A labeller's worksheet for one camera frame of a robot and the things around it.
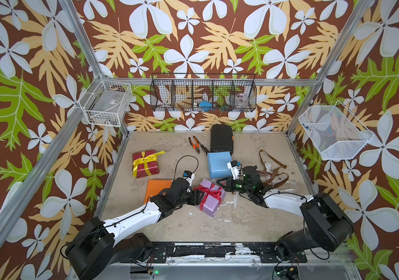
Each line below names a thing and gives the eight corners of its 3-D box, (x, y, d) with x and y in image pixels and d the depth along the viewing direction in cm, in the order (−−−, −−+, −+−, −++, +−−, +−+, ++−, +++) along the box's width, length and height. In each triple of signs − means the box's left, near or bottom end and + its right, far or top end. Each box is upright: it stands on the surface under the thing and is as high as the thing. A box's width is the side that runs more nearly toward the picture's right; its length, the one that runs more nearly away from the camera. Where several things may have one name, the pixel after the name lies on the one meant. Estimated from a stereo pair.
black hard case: (210, 156, 109) (211, 150, 104) (209, 129, 125) (209, 122, 120) (234, 156, 109) (236, 150, 104) (230, 129, 125) (231, 122, 120)
